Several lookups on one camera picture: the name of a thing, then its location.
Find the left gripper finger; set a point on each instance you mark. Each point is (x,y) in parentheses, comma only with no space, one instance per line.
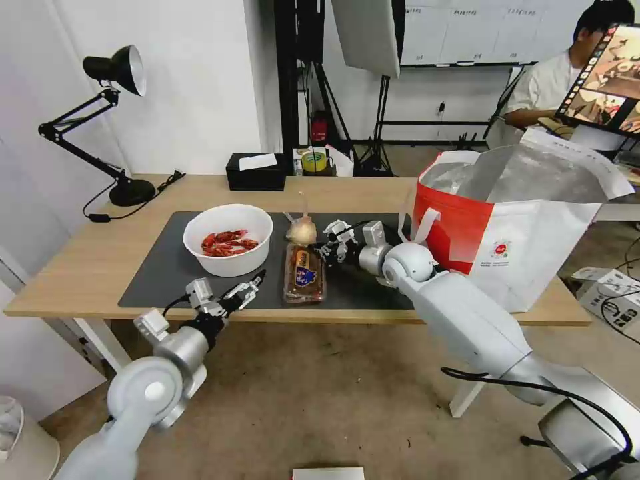
(246,288)
(246,303)

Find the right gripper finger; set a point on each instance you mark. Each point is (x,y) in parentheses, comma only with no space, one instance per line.
(336,251)
(329,231)

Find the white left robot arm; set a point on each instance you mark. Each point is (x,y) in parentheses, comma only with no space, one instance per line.
(145,390)

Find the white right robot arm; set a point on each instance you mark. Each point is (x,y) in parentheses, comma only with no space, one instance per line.
(450,310)

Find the white paper bag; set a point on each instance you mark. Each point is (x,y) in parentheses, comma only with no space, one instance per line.
(340,161)

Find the red white takeout bag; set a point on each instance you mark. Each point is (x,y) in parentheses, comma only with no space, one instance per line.
(520,240)

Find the crumpled clear plastic wrapper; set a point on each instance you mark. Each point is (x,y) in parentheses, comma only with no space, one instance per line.
(302,230)

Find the white round bowl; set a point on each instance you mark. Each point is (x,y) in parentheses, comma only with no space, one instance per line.
(230,264)

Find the clear packaged brown bread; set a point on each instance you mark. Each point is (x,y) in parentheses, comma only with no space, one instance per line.
(304,272)

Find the red crayfish shell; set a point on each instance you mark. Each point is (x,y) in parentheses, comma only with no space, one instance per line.
(210,244)
(246,244)
(234,235)

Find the dark grey table mat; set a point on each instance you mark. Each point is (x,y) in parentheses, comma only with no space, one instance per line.
(160,280)

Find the yellow green tape roll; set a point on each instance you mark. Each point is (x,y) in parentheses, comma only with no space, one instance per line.
(314,163)

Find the black tissue box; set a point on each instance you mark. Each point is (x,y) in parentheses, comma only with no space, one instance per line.
(255,179)

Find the red black box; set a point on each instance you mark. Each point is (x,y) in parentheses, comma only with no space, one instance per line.
(319,130)

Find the white table leg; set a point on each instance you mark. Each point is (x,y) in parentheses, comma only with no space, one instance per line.
(102,345)
(467,370)

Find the black light stand tripod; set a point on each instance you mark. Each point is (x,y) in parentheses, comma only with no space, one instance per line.
(382,125)

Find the black desk lamp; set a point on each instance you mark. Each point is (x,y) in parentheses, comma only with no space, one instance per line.
(127,189)

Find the robot front shell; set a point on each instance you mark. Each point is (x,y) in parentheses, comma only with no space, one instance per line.
(327,474)

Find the white softbox panel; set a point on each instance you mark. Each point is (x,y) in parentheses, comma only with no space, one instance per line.
(367,35)

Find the white round bin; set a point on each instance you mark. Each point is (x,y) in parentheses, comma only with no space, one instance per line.
(25,445)

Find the whiteboard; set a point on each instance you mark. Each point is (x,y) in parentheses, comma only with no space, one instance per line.
(470,30)

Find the person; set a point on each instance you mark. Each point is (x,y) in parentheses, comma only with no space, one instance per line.
(542,85)

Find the white cardboard box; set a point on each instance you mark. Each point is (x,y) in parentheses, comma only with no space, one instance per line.
(612,300)

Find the computer monitor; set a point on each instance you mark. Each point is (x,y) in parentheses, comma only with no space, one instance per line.
(600,75)

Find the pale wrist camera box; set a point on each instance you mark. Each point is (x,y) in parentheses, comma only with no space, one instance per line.
(342,228)
(200,291)

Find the black metal frame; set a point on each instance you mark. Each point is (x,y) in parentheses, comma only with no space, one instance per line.
(290,75)

